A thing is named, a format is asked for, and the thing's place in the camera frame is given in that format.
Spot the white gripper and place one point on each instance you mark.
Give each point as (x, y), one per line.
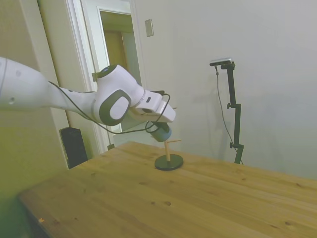
(168, 115)

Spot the blue enamel mug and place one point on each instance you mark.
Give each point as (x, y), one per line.
(162, 135)

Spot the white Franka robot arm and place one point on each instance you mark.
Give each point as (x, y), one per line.
(74, 99)

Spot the wooden mug tree black base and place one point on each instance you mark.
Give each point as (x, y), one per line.
(169, 162)

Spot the brass door hinge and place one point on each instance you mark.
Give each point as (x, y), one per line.
(94, 76)

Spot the black box on floor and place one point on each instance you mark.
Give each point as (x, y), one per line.
(74, 148)

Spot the brown hallway door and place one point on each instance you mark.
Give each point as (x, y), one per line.
(116, 49)

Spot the white open door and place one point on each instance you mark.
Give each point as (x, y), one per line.
(99, 37)

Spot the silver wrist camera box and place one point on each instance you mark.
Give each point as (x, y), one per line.
(149, 108)

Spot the black camera stand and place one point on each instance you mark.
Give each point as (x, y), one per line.
(234, 106)

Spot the dark exterior camera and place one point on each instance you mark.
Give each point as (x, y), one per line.
(221, 61)

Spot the grey wall switch plate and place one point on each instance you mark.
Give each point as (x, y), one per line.
(148, 28)

